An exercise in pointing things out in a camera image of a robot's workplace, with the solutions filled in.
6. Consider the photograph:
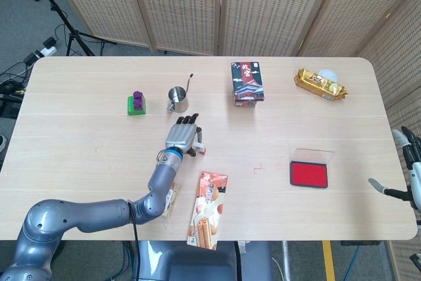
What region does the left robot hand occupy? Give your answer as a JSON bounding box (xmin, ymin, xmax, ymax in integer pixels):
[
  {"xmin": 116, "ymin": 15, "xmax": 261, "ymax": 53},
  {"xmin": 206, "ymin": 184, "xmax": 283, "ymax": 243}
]
[{"xmin": 164, "ymin": 113, "xmax": 207, "ymax": 157}]

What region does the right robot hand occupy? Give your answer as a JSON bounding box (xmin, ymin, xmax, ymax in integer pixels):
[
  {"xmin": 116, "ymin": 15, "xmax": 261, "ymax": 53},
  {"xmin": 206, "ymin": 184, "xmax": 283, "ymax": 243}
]
[{"xmin": 368, "ymin": 126, "xmax": 421, "ymax": 211}]

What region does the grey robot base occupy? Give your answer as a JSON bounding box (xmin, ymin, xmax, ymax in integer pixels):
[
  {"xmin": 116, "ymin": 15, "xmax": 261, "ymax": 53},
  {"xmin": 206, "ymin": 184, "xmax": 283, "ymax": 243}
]
[{"xmin": 133, "ymin": 240, "xmax": 274, "ymax": 281}]

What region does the stainless steel spouted pitcher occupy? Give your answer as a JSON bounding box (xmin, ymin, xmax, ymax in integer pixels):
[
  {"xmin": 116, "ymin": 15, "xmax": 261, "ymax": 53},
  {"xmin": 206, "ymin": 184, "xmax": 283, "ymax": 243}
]
[{"xmin": 166, "ymin": 72, "xmax": 194, "ymax": 113}]

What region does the purple toy building block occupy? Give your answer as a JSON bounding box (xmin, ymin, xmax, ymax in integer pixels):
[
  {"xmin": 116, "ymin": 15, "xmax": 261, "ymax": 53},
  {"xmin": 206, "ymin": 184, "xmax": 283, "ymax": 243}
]
[{"xmin": 132, "ymin": 90, "xmax": 145, "ymax": 111}]

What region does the green toy building block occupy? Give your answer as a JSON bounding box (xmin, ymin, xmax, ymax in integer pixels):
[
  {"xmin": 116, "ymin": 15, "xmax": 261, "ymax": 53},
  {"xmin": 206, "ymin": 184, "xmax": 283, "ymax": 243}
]
[{"xmin": 127, "ymin": 95, "xmax": 148, "ymax": 117}]

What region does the clear wrapped bread package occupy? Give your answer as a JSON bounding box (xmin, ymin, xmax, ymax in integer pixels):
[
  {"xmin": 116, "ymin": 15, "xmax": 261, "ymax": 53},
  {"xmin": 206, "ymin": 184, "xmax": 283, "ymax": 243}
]
[{"xmin": 161, "ymin": 182, "xmax": 182, "ymax": 219}]

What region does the orange egg roll snack bag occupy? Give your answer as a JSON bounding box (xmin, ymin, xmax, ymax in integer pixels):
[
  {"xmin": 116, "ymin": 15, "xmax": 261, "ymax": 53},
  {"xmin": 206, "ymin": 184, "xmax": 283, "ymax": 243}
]
[{"xmin": 186, "ymin": 171, "xmax": 230, "ymax": 251}]

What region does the dark illustrated box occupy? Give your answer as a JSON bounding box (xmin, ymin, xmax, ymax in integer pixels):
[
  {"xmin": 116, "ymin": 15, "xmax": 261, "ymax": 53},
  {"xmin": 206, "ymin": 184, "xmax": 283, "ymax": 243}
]
[{"xmin": 230, "ymin": 61, "xmax": 266, "ymax": 108}]

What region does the red ink pad clear lid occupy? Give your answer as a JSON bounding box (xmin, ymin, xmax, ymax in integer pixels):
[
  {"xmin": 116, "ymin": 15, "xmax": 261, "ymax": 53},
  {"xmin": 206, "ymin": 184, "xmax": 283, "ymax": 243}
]
[{"xmin": 288, "ymin": 147, "xmax": 335, "ymax": 189}]

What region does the gold biscuit package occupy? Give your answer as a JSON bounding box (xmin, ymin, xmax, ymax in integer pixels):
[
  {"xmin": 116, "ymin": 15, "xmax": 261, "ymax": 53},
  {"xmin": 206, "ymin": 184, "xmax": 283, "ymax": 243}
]
[{"xmin": 293, "ymin": 68, "xmax": 348, "ymax": 101}]

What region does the black tripod stand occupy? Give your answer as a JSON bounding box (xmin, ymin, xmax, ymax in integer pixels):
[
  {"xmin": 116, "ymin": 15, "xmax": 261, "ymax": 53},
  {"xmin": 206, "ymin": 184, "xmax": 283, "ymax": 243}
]
[{"xmin": 24, "ymin": 0, "xmax": 118, "ymax": 57}]

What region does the silver table leg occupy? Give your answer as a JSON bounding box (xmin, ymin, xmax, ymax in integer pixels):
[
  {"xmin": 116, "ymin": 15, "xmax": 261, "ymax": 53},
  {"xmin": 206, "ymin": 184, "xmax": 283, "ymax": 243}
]
[{"xmin": 281, "ymin": 240, "xmax": 292, "ymax": 281}]

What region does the power strip with adapters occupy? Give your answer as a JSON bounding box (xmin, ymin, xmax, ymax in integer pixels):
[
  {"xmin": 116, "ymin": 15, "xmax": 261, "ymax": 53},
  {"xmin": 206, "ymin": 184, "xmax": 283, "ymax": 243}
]
[{"xmin": 22, "ymin": 37, "xmax": 59, "ymax": 64}]

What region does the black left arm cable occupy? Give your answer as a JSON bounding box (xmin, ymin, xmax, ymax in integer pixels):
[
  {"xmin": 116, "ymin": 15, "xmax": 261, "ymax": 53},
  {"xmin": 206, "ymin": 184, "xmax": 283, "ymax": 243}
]
[{"xmin": 127, "ymin": 200, "xmax": 141, "ymax": 281}]

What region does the black floor cable bundle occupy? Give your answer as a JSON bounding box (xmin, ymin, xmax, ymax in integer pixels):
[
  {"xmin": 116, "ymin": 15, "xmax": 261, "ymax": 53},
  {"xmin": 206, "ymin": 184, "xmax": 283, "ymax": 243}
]
[{"xmin": 0, "ymin": 63, "xmax": 30, "ymax": 120}]

